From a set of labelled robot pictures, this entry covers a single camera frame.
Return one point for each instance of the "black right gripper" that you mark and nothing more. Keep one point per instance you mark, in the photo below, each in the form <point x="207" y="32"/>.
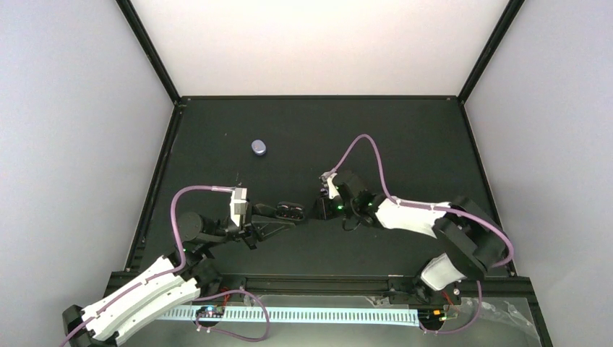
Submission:
<point x="323" y="212"/>

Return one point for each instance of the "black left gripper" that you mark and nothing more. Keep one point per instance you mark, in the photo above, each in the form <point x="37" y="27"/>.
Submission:
<point x="252" y="229"/>

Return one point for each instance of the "black earbud charging case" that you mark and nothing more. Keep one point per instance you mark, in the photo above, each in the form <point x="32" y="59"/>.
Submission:
<point x="291" y="211"/>

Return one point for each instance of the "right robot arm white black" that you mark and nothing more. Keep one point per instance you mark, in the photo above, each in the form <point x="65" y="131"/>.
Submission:
<point x="471" y="242"/>

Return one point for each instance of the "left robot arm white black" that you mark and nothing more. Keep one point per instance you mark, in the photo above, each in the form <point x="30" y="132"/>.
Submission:
<point x="171" y="280"/>

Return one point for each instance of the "lilac earbud charging case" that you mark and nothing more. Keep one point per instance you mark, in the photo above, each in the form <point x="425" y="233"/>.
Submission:
<point x="258" y="147"/>

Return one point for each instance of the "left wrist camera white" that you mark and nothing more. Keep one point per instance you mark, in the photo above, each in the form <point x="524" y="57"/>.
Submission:
<point x="238" y="206"/>

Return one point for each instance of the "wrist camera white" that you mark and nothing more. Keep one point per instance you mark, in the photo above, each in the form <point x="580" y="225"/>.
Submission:
<point x="328" y="186"/>
<point x="238" y="206"/>

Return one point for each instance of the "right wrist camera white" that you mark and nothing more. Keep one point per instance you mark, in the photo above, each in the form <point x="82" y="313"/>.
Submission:
<point x="328" y="186"/>

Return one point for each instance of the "white slotted cable duct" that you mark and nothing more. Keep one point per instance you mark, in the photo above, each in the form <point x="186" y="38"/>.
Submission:
<point x="303" y="315"/>

